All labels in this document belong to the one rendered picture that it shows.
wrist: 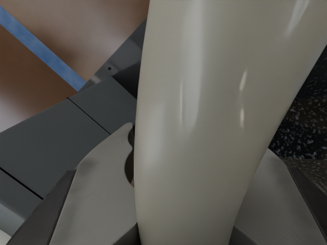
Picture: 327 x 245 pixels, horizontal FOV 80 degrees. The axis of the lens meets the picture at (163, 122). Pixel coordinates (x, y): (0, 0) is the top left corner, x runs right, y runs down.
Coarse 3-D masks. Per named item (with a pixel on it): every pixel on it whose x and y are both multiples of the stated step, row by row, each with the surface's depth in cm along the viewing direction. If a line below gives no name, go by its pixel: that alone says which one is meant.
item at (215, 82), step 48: (192, 0) 2; (240, 0) 2; (288, 0) 2; (144, 48) 3; (192, 48) 3; (240, 48) 2; (288, 48) 2; (144, 96) 4; (192, 96) 3; (240, 96) 3; (288, 96) 3; (144, 144) 4; (192, 144) 3; (240, 144) 3; (144, 192) 4; (192, 192) 4; (240, 192) 4; (144, 240) 6; (192, 240) 4
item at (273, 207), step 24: (264, 168) 8; (264, 192) 7; (288, 192) 7; (240, 216) 6; (264, 216) 6; (288, 216) 6; (312, 216) 6; (240, 240) 6; (264, 240) 6; (288, 240) 6; (312, 240) 6
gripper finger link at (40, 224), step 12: (60, 180) 8; (72, 180) 8; (60, 192) 7; (48, 204) 7; (60, 204) 7; (36, 216) 6; (48, 216) 6; (24, 228) 6; (36, 228) 6; (48, 228) 6; (12, 240) 6; (24, 240) 6; (36, 240) 6; (48, 240) 6
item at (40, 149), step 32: (96, 96) 92; (128, 96) 113; (32, 128) 59; (64, 128) 67; (96, 128) 78; (0, 160) 48; (32, 160) 53; (64, 160) 60; (0, 192) 44; (32, 192) 48; (0, 224) 46
